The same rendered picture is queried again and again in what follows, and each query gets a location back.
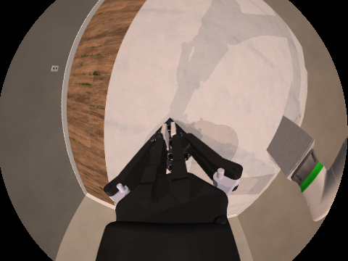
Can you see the black square panel with knobs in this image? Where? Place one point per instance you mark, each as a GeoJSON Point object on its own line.
{"type": "Point", "coordinates": [170, 151]}

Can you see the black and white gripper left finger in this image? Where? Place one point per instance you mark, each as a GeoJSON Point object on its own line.
{"type": "Point", "coordinates": [151, 155]}

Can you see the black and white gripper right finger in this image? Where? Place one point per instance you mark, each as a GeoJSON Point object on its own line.
{"type": "Point", "coordinates": [224, 173]}

